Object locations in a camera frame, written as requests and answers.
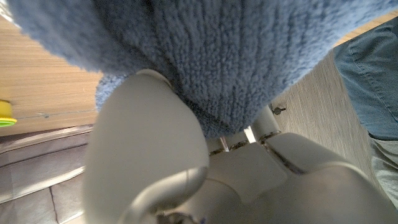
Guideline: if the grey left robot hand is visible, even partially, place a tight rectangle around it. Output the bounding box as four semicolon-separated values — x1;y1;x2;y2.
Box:
82;68;398;224

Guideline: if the blue terry towel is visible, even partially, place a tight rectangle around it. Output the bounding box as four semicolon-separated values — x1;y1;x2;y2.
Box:
6;0;398;139

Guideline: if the small yellow green cup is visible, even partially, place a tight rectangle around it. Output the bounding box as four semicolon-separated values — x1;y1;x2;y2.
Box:
0;99;18;128

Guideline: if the printed sofa room backdrop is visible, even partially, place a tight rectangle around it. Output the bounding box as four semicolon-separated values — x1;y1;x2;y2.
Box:
0;124;97;224

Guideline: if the person in blue jeans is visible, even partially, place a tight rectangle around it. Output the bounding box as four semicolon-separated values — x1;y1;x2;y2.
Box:
332;17;398;209

